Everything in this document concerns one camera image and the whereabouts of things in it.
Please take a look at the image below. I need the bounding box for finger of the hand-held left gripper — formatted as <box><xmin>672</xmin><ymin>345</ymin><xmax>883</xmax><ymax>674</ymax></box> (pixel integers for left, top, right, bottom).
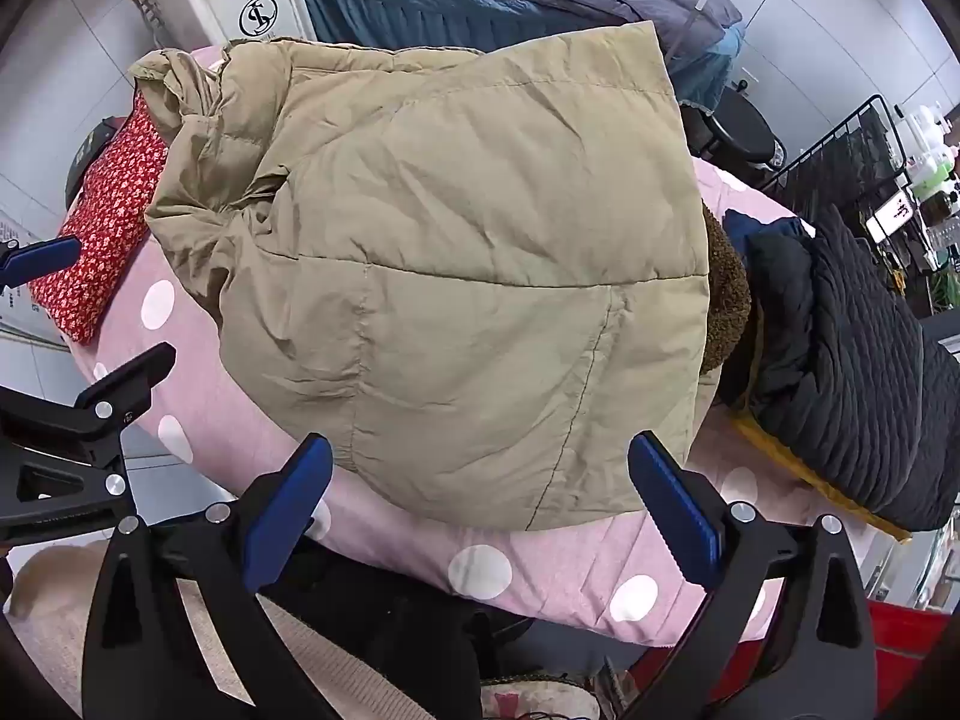
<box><xmin>0</xmin><ymin>343</ymin><xmax>178</xmax><ymax>542</ymax></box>
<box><xmin>0</xmin><ymin>235</ymin><xmax>82</xmax><ymax>290</ymax></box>

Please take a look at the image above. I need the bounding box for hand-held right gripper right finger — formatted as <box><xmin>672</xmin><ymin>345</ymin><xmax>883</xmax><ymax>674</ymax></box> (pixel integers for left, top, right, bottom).
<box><xmin>627</xmin><ymin>431</ymin><xmax>878</xmax><ymax>720</ymax></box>

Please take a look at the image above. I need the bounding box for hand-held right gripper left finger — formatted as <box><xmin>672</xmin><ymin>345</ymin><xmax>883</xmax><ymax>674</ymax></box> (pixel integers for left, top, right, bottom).
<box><xmin>81</xmin><ymin>433</ymin><xmax>335</xmax><ymax>720</ymax></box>

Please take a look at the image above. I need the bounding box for khaki puffer jacket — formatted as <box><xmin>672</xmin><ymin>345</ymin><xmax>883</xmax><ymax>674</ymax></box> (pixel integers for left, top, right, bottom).
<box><xmin>129</xmin><ymin>21</ymin><xmax>753</xmax><ymax>533</ymax></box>

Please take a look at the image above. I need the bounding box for red floral cloth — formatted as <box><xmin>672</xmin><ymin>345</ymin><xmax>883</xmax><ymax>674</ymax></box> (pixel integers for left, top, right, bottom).
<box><xmin>28</xmin><ymin>94</ymin><xmax>170</xmax><ymax>346</ymax></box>

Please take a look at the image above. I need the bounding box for black device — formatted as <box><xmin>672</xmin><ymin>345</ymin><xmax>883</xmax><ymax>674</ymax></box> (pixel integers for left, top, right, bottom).
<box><xmin>66</xmin><ymin>114</ymin><xmax>140</xmax><ymax>203</ymax></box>

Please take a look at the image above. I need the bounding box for pink polka-dot blanket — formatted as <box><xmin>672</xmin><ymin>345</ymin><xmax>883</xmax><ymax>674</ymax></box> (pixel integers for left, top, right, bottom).
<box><xmin>71</xmin><ymin>45</ymin><xmax>901</xmax><ymax>650</ymax></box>

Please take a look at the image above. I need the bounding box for black quilted jacket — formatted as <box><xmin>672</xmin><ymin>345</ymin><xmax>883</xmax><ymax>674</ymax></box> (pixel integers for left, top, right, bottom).
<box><xmin>746</xmin><ymin>202</ymin><xmax>960</xmax><ymax>533</ymax></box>

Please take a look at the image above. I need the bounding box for red box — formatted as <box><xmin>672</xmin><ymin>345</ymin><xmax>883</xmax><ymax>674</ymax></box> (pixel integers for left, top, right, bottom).
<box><xmin>870</xmin><ymin>600</ymin><xmax>955</xmax><ymax>720</ymax></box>

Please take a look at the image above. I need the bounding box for navy blue cloth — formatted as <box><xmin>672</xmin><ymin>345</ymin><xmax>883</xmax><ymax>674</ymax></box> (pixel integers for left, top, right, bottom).
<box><xmin>724</xmin><ymin>208</ymin><xmax>815</xmax><ymax>257</ymax></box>

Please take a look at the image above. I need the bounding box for white sign card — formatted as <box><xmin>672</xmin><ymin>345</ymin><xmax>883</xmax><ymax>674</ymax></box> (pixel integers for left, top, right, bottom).
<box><xmin>865</xmin><ymin>193</ymin><xmax>914</xmax><ymax>242</ymax></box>

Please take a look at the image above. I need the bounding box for black round stool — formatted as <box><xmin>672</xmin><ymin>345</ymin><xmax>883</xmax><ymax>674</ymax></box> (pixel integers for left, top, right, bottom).
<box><xmin>703</xmin><ymin>85</ymin><xmax>785</xmax><ymax>175</ymax></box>

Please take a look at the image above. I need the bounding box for teal blue bed cover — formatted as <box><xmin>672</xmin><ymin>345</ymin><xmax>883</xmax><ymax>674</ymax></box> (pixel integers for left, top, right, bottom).
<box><xmin>292</xmin><ymin>0</ymin><xmax>748</xmax><ymax>112</ymax></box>

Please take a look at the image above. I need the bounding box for shelf with bottles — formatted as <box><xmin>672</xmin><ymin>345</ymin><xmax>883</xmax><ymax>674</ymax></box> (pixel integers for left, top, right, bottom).
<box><xmin>896</xmin><ymin>100</ymin><xmax>960</xmax><ymax>278</ymax></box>

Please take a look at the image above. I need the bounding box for black wire rack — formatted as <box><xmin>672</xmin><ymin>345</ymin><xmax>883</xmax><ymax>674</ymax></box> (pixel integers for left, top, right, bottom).
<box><xmin>757</xmin><ymin>94</ymin><xmax>920</xmax><ymax>257</ymax></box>

